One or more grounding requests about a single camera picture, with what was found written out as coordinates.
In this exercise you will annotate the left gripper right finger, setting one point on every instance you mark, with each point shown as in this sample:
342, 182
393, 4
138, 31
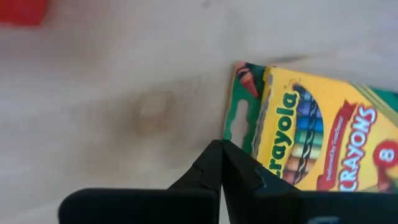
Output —
242, 174

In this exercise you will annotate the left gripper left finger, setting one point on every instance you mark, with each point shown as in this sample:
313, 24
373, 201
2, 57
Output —
205, 169

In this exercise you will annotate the yellow crayon box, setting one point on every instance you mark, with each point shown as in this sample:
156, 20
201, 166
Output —
342, 124

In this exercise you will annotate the red plastic basket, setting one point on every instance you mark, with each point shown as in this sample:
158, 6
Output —
21, 12

